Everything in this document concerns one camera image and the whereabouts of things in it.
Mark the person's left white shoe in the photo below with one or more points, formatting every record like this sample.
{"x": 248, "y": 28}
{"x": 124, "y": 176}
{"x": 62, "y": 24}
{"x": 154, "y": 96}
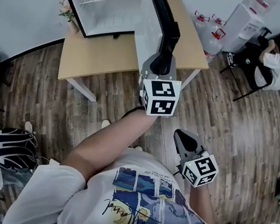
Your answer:
{"x": 106, "y": 124}

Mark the white water dispenser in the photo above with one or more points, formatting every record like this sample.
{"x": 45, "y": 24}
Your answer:
{"x": 240, "y": 27}

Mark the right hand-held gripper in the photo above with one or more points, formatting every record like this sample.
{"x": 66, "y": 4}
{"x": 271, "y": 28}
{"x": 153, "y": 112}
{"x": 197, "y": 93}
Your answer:
{"x": 201, "y": 169}

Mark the large dispenser water bottle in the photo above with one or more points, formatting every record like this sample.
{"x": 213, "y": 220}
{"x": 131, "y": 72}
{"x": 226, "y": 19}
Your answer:
{"x": 261, "y": 2}

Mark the clear water jug red cap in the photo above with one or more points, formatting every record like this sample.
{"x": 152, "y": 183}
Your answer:
{"x": 214, "y": 41}
{"x": 218, "y": 20}
{"x": 201, "y": 19}

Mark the person's white shoe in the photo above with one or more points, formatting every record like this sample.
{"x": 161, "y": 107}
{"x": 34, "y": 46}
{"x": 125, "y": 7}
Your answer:
{"x": 138, "y": 148}
{"x": 106, "y": 124}

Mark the vase with flowers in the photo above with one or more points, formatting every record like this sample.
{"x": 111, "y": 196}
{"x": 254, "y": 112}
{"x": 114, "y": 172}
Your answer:
{"x": 69, "y": 13}

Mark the light wooden table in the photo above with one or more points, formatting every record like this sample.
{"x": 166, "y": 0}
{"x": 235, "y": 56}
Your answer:
{"x": 98, "y": 58}

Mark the person's right white shoe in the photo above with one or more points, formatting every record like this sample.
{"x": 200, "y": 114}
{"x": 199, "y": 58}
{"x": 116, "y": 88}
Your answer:
{"x": 138, "y": 148}

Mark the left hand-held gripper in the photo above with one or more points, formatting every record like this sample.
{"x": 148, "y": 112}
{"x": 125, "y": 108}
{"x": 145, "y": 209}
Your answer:
{"x": 162, "y": 96}

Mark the person's left forearm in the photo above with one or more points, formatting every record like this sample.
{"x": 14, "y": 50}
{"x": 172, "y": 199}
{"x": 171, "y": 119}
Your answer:
{"x": 107, "y": 146}

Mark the black mini fridge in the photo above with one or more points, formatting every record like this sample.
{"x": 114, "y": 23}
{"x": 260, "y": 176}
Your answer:
{"x": 107, "y": 9}

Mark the person's right forearm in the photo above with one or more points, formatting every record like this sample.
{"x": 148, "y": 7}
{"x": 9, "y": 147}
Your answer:
{"x": 202, "y": 205}

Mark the black folding chair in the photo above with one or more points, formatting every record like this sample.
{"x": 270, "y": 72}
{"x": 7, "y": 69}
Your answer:
{"x": 247, "y": 94}

